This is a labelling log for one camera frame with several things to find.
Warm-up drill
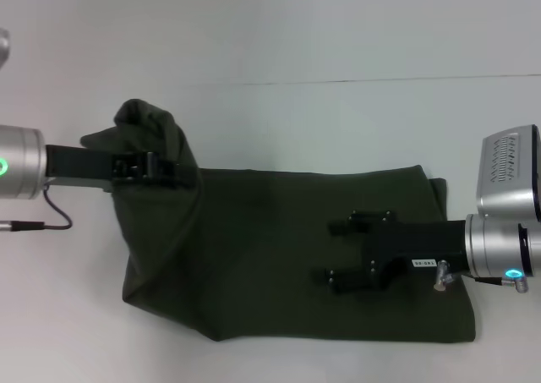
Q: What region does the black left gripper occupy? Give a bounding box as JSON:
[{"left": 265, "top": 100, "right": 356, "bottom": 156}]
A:
[{"left": 44, "top": 144, "right": 200, "bottom": 193}]

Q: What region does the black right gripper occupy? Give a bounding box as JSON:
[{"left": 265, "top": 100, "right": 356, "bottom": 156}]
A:
[{"left": 311, "top": 209, "right": 468, "bottom": 296}]

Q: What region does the dark green FREE t-shirt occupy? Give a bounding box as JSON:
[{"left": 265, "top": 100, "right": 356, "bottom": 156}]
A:
[{"left": 79, "top": 98, "right": 484, "bottom": 343}]

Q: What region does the right gripper silver plug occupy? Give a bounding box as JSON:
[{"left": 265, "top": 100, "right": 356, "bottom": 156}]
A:
[{"left": 432, "top": 259, "right": 458, "bottom": 293}]

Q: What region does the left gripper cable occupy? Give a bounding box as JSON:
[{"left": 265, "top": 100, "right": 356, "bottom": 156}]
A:
[{"left": 0, "top": 186, "right": 74, "bottom": 233}]

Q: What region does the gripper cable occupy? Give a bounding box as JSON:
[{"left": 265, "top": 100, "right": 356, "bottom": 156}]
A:
[
  {"left": 464, "top": 271, "right": 530, "bottom": 293},
  {"left": 0, "top": 186, "right": 74, "bottom": 233}
]

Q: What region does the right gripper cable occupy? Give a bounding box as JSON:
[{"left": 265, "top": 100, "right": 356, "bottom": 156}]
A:
[{"left": 464, "top": 271, "right": 530, "bottom": 293}]

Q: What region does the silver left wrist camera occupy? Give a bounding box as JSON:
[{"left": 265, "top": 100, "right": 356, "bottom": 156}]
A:
[{"left": 0, "top": 27, "right": 12, "bottom": 69}]

